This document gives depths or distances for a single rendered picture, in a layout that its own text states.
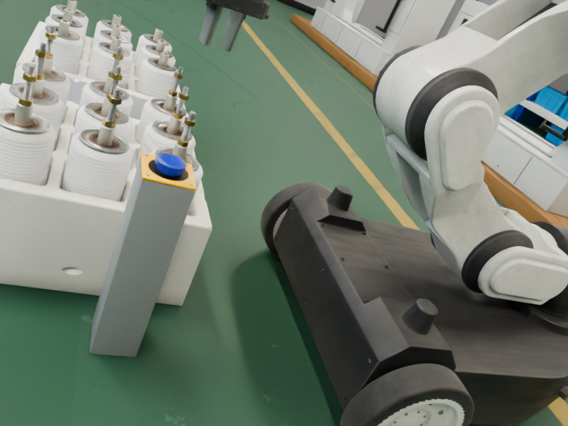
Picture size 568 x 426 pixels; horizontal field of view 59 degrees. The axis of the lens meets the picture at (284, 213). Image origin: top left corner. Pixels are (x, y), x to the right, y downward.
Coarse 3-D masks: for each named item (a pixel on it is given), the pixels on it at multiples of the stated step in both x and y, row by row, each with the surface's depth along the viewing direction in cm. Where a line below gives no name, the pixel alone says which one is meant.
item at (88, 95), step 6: (84, 90) 96; (90, 90) 95; (84, 96) 96; (90, 96) 94; (96, 96) 94; (102, 96) 95; (84, 102) 96; (90, 102) 95; (96, 102) 95; (102, 102) 94; (126, 102) 98; (132, 102) 100; (120, 108) 97; (126, 108) 98
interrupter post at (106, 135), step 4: (100, 128) 78; (104, 128) 77; (108, 128) 77; (112, 128) 78; (100, 132) 78; (104, 132) 77; (108, 132) 77; (112, 132) 78; (100, 136) 78; (104, 136) 78; (108, 136) 78; (112, 136) 79; (100, 140) 78; (104, 140) 78; (108, 140) 78; (104, 144) 78; (108, 144) 79
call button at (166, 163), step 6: (156, 156) 64; (162, 156) 65; (168, 156) 65; (174, 156) 66; (156, 162) 64; (162, 162) 64; (168, 162) 64; (174, 162) 65; (180, 162) 65; (162, 168) 64; (168, 168) 63; (174, 168) 64; (180, 168) 64; (168, 174) 64; (174, 174) 65
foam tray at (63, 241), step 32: (0, 96) 94; (64, 128) 93; (64, 160) 84; (0, 192) 72; (32, 192) 73; (64, 192) 76; (128, 192) 83; (0, 224) 74; (32, 224) 75; (64, 224) 77; (96, 224) 78; (192, 224) 83; (0, 256) 77; (32, 256) 78; (64, 256) 80; (96, 256) 81; (192, 256) 86; (64, 288) 83; (96, 288) 85
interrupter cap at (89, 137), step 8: (80, 136) 77; (88, 136) 78; (96, 136) 80; (88, 144) 76; (96, 144) 77; (112, 144) 80; (120, 144) 80; (104, 152) 76; (112, 152) 77; (120, 152) 78
